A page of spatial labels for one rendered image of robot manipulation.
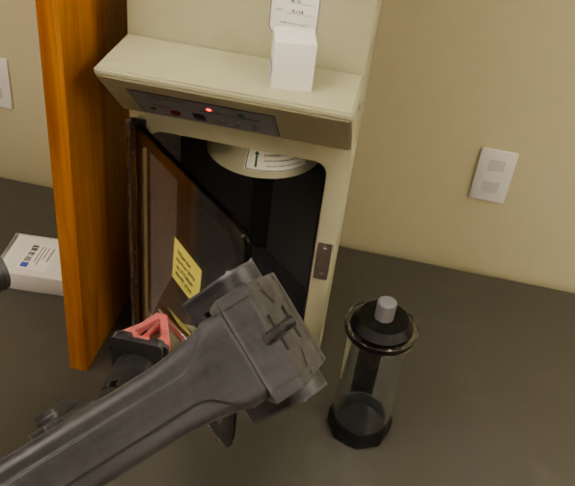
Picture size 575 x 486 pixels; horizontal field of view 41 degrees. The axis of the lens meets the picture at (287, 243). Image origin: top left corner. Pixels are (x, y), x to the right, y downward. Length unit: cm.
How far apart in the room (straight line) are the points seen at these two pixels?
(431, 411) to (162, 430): 91
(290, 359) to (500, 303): 115
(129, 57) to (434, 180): 77
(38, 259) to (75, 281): 31
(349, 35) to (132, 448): 66
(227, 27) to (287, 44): 13
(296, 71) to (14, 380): 72
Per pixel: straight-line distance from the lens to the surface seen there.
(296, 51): 94
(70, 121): 108
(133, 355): 99
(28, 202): 176
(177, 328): 105
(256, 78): 98
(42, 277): 149
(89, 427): 49
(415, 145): 155
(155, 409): 49
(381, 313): 112
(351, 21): 100
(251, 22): 103
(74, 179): 113
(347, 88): 98
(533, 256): 170
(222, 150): 116
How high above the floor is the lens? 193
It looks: 37 degrees down
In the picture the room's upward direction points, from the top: 7 degrees clockwise
